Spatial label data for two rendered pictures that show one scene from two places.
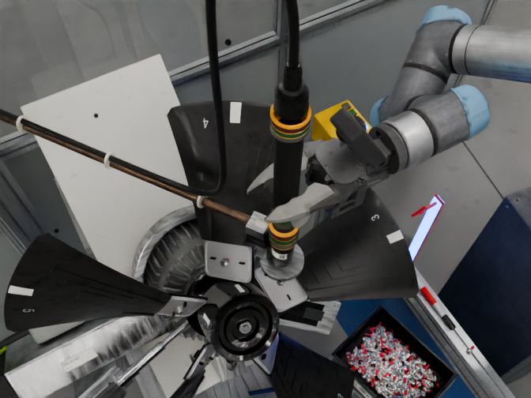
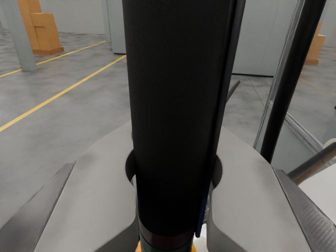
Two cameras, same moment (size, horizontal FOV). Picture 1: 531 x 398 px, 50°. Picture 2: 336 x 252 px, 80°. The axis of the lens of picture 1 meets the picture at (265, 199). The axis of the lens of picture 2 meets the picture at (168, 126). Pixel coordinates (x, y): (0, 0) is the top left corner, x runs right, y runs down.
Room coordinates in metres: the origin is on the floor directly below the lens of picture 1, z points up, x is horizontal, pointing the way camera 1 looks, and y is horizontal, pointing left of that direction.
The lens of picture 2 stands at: (0.42, -0.09, 1.55)
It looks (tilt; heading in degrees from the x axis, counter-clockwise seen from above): 31 degrees down; 120
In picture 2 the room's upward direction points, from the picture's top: 2 degrees clockwise
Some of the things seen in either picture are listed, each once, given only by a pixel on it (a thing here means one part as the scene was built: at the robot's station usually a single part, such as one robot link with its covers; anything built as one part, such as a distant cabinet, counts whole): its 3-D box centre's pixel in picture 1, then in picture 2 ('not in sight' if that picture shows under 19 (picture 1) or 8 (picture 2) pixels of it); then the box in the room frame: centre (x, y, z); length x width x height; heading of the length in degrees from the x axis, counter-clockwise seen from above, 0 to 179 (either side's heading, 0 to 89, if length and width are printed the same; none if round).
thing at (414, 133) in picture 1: (401, 140); not in sight; (0.48, -0.19, 1.47); 0.08 x 0.05 x 0.08; 29
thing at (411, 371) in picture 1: (392, 370); not in sight; (0.33, -0.28, 0.84); 0.19 x 0.14 x 0.04; 43
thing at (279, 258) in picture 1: (285, 193); not in sight; (0.39, -0.03, 1.48); 0.04 x 0.04 x 0.46
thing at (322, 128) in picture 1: (347, 142); not in sight; (0.82, -0.20, 1.02); 0.16 x 0.10 x 0.11; 29
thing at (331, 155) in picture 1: (353, 167); not in sight; (0.44, -0.12, 1.46); 0.12 x 0.08 x 0.09; 119
